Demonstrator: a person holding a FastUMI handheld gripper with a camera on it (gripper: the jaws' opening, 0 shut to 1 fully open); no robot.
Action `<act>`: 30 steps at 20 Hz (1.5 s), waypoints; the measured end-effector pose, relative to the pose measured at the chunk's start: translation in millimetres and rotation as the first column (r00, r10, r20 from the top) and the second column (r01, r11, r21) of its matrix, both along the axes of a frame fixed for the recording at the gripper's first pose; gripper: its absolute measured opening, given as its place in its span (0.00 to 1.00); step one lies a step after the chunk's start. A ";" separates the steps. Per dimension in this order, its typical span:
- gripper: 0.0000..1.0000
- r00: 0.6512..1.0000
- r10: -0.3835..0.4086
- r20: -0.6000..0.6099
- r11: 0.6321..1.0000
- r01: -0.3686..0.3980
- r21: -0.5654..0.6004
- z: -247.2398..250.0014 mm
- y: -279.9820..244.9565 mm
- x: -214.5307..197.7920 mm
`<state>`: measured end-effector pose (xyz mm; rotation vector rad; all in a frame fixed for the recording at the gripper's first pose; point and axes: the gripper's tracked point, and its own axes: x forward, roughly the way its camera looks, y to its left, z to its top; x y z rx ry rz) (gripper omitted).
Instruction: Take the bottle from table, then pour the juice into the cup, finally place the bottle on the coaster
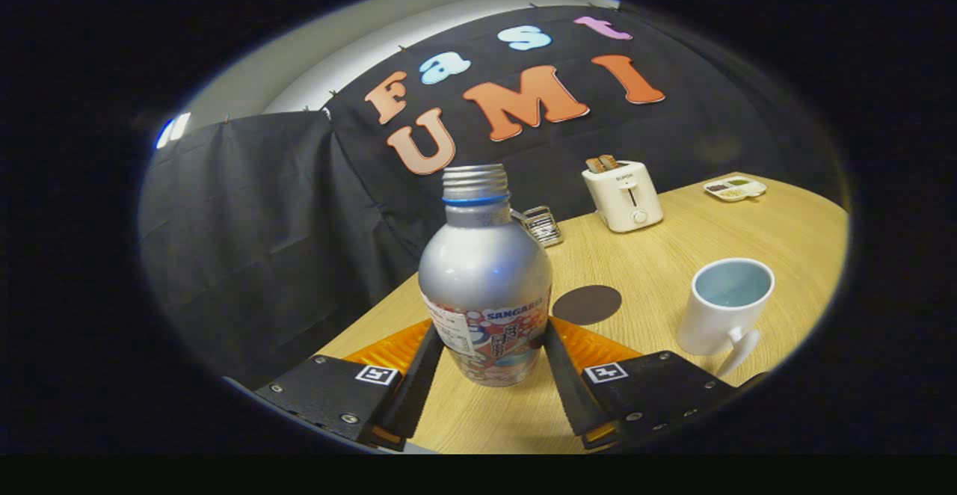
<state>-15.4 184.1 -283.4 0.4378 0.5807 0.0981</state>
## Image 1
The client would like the silver bottle with printed label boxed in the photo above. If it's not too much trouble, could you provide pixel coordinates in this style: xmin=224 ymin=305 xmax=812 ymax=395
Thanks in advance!
xmin=418 ymin=164 xmax=554 ymax=387

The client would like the wooden table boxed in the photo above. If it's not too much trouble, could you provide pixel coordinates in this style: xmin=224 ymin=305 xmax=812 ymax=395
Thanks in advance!
xmin=318 ymin=172 xmax=849 ymax=455

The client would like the narrow ceiling light strip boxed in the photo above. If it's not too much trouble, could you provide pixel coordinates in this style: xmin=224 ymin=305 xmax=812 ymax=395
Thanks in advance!
xmin=156 ymin=112 xmax=192 ymax=150

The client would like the white cup with blue inside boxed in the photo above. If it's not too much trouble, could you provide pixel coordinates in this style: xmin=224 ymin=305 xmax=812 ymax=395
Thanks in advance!
xmin=677 ymin=258 xmax=776 ymax=380

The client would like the black backdrop cloth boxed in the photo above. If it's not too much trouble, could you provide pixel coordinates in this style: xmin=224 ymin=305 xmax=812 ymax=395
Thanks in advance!
xmin=138 ymin=3 xmax=849 ymax=391

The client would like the small wire basket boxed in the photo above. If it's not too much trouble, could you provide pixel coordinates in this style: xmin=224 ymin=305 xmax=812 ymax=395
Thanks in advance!
xmin=521 ymin=206 xmax=564 ymax=248

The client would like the white toaster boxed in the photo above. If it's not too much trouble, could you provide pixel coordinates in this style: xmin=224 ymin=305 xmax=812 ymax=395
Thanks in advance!
xmin=582 ymin=160 xmax=665 ymax=234

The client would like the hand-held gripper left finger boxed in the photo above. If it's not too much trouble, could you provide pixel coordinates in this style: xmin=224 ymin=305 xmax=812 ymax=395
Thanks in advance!
xmin=254 ymin=319 xmax=446 ymax=452

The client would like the dark brown round coaster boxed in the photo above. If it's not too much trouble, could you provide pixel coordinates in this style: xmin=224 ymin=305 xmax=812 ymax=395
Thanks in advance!
xmin=552 ymin=284 xmax=623 ymax=326

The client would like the white divided condiment dish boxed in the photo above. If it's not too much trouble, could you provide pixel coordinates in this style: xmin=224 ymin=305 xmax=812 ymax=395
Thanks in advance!
xmin=703 ymin=176 xmax=768 ymax=203

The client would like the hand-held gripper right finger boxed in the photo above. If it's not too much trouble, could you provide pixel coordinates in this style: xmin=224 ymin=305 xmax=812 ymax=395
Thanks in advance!
xmin=542 ymin=316 xmax=739 ymax=451

